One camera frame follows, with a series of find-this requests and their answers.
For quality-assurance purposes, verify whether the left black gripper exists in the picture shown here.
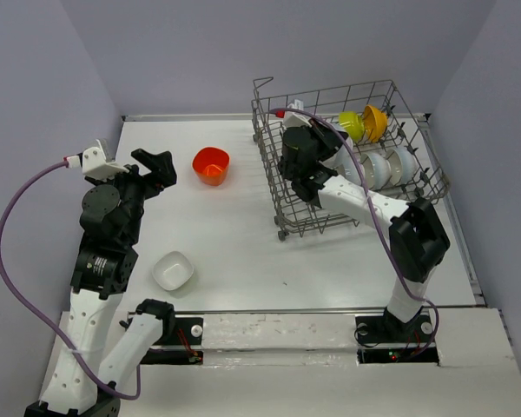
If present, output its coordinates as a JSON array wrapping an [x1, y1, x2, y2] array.
[[89, 147, 178, 242]]

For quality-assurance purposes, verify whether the white round bowl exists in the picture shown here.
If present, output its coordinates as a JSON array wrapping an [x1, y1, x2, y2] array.
[[360, 152, 391, 190], [386, 147, 417, 186], [335, 130, 361, 186]]

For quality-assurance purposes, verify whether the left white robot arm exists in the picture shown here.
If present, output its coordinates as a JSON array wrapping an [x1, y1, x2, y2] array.
[[25, 147, 177, 416]]

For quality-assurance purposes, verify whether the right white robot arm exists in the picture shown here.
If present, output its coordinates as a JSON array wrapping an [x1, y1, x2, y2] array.
[[278, 124, 451, 341]]

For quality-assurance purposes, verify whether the orange square bowl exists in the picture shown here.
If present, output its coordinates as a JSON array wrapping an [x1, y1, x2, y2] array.
[[192, 147, 230, 187]]

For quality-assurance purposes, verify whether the green round bowl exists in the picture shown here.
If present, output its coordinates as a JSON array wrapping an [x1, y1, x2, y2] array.
[[338, 111, 366, 143]]

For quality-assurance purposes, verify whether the yellow round bowl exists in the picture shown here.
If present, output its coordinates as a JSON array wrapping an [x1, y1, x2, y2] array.
[[362, 105, 387, 142]]

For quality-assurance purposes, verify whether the white square bowl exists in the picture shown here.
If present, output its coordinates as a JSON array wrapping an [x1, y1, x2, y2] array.
[[152, 251, 195, 291]]

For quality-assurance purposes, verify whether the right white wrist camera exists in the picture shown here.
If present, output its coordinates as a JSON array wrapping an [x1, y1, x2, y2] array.
[[274, 99, 311, 129]]

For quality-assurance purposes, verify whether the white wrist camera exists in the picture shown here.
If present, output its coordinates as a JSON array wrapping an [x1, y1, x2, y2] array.
[[274, 99, 311, 129], [82, 139, 129, 181]]

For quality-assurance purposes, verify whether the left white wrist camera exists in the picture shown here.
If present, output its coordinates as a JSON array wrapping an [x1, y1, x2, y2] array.
[[82, 139, 129, 181]]

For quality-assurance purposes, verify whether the grey wire dish rack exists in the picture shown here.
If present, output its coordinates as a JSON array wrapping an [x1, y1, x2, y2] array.
[[251, 77, 450, 241]]

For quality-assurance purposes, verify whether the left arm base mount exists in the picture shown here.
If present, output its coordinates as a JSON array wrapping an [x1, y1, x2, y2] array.
[[141, 315, 204, 366]]

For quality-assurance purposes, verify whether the metal front rail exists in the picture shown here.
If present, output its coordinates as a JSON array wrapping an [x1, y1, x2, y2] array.
[[175, 305, 390, 315]]

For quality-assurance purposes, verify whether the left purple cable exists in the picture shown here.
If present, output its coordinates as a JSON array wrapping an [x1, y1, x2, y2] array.
[[0, 157, 142, 400]]

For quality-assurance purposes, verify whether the purple cable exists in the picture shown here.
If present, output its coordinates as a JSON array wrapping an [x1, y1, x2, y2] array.
[[0, 157, 142, 400], [270, 107, 440, 361]]

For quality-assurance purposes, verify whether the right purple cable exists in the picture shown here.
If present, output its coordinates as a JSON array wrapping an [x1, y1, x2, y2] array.
[[270, 107, 440, 361]]

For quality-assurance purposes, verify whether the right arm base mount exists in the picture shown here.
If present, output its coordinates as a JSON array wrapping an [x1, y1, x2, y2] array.
[[353, 308, 439, 365]]

